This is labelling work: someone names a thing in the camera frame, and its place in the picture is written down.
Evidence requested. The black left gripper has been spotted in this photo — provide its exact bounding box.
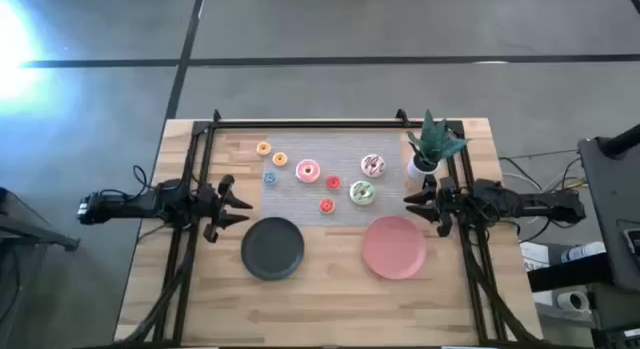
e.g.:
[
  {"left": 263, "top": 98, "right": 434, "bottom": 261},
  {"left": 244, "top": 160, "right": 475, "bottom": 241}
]
[{"left": 193, "top": 174, "right": 254, "bottom": 244}]

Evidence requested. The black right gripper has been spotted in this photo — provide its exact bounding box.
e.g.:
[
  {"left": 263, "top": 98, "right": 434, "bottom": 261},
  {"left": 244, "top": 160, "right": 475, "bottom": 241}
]
[{"left": 403, "top": 174, "right": 464, "bottom": 239}]

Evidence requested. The pink round plate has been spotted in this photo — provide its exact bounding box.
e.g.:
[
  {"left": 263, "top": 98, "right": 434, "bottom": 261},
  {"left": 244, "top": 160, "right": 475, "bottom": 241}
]
[{"left": 361, "top": 215, "right": 428, "bottom": 281}]

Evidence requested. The black round plate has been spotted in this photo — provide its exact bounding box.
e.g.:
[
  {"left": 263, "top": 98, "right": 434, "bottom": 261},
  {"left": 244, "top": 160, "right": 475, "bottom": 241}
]
[{"left": 240, "top": 216, "right": 306, "bottom": 282}]

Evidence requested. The large white chocolate-drizzle donut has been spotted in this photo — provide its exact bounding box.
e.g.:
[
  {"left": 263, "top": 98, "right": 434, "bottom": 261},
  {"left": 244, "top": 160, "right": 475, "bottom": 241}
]
[{"left": 360, "top": 153, "right": 387, "bottom": 179}]

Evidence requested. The large green frosted donut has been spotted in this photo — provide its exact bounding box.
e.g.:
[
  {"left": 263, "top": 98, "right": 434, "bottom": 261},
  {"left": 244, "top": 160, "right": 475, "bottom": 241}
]
[{"left": 349, "top": 180, "right": 376, "bottom": 206}]

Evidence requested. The large pink frosted donut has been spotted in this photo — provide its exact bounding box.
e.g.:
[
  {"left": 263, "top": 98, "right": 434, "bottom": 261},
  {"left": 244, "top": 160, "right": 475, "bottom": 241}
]
[{"left": 295, "top": 158, "right": 322, "bottom": 184}]

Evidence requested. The grey woven placemat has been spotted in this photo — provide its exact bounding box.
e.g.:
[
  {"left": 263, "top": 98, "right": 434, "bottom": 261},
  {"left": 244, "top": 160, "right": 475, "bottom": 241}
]
[{"left": 260, "top": 132, "right": 404, "bottom": 227}]

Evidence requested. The green plant in white pot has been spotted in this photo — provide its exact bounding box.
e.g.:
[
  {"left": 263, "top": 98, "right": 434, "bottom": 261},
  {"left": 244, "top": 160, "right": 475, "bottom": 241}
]
[{"left": 405, "top": 108, "right": 471, "bottom": 184}]

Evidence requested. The white printed paper box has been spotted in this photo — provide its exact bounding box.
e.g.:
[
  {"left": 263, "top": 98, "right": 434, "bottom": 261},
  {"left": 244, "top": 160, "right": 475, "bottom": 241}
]
[{"left": 518, "top": 240, "right": 552, "bottom": 273}]

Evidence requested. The black shelf board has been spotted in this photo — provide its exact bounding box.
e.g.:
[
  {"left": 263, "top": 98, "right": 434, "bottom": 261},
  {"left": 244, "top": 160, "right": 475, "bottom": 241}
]
[{"left": 527, "top": 252, "right": 615, "bottom": 294}]

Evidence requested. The white plastic bottle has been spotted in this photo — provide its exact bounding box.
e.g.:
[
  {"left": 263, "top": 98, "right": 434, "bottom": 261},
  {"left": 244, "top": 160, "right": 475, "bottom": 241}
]
[{"left": 559, "top": 241, "right": 607, "bottom": 264}]

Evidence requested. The white tape roll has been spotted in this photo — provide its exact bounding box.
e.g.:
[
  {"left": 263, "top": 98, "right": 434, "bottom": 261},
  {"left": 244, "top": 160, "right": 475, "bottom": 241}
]
[{"left": 556, "top": 290, "right": 592, "bottom": 314}]

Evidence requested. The grey metal cabinet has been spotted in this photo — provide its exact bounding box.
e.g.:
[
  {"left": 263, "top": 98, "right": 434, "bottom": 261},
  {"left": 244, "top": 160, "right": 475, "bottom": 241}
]
[{"left": 578, "top": 136, "right": 640, "bottom": 293}]

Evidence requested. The dark metal stand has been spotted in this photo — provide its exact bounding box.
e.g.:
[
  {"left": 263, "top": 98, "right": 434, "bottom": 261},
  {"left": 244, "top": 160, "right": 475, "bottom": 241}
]
[{"left": 0, "top": 186, "right": 81, "bottom": 253}]

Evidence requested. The black pole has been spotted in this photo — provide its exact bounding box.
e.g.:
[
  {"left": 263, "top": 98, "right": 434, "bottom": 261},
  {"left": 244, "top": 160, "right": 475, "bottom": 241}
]
[{"left": 598, "top": 122, "right": 640, "bottom": 159}]

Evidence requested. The dark grey storage box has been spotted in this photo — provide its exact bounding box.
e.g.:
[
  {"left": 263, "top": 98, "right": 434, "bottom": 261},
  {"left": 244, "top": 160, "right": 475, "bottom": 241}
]
[{"left": 589, "top": 281, "right": 640, "bottom": 349}]

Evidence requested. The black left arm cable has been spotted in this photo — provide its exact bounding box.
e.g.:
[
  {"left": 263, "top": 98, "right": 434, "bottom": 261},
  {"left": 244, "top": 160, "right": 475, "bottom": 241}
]
[{"left": 131, "top": 164, "right": 151, "bottom": 190}]

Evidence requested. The black aluminium table frame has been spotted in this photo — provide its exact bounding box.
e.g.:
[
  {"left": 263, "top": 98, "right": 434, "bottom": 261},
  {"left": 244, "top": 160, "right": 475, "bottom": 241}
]
[{"left": 114, "top": 108, "right": 546, "bottom": 348}]

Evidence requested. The black floor cable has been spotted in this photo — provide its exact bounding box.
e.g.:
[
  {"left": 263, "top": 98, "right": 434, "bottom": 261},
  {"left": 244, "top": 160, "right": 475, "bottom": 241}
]
[{"left": 498, "top": 148, "right": 580, "bottom": 163}]

